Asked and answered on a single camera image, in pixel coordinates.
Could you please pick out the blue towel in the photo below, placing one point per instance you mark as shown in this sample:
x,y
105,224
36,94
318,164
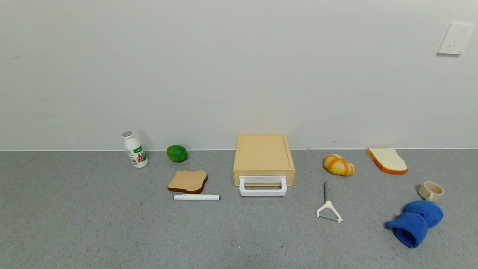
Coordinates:
x,y
414,224

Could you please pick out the brown toast slice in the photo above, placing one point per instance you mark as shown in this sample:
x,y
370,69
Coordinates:
x,y
188,181

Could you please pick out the white wall socket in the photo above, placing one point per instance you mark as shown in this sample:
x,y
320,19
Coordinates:
x,y
455,39

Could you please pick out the beige cup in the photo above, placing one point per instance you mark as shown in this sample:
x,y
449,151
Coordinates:
x,y
430,191

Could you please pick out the white milk drink bottle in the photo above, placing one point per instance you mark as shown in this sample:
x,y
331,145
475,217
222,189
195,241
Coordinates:
x,y
136,153

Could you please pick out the white marker pen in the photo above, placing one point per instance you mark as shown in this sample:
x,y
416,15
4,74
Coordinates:
x,y
196,197

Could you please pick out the green lime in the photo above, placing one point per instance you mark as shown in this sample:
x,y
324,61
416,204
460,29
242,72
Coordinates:
x,y
177,153

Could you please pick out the orange striped bread roll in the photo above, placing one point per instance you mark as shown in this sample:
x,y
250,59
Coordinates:
x,y
338,165

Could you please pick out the white bread slice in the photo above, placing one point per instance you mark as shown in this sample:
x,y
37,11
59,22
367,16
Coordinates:
x,y
388,160

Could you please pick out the yellow drawer case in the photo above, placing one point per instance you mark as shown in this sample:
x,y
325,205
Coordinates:
x,y
263,153

